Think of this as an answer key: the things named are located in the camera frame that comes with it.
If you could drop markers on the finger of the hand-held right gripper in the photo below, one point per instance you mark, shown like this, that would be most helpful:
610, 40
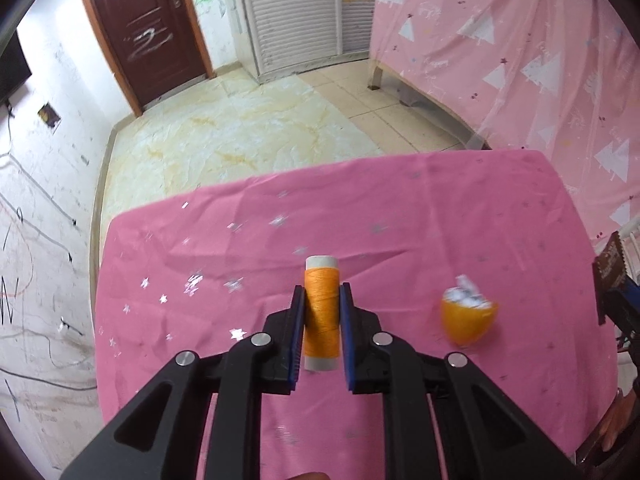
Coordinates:
620, 305

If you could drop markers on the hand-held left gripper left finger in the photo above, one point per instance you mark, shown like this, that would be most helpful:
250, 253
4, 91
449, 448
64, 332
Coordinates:
298, 340

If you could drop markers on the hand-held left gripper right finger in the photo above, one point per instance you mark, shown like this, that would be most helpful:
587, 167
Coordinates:
347, 340

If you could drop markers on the orange thread spool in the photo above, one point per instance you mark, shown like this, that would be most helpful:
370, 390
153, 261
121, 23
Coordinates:
322, 320

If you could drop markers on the brown snack packet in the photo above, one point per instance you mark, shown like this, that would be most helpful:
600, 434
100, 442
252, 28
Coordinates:
610, 260

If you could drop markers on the person's right hand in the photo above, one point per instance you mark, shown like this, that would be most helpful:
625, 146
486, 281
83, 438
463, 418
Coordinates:
615, 422

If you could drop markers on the orange peel cup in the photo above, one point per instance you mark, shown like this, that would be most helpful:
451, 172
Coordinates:
462, 325

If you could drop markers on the white crumpled paper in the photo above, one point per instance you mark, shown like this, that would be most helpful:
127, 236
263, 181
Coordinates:
467, 296

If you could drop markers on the pink star-print tablecloth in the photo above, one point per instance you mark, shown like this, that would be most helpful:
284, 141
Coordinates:
400, 210

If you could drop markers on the pink tree-pattern bed cover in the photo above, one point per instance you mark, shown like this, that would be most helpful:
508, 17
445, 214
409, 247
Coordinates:
500, 60

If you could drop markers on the white louvered wardrobe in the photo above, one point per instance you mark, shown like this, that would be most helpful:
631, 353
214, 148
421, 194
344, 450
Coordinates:
295, 10

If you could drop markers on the dark brown door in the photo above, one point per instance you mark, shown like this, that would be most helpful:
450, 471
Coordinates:
145, 25

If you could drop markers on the black television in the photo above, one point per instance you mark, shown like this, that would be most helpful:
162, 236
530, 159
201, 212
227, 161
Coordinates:
12, 67

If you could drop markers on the wooden bed frame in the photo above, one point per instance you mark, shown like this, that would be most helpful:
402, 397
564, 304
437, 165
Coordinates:
376, 77

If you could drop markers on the open wall socket box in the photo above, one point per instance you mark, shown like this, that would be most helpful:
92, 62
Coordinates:
49, 115

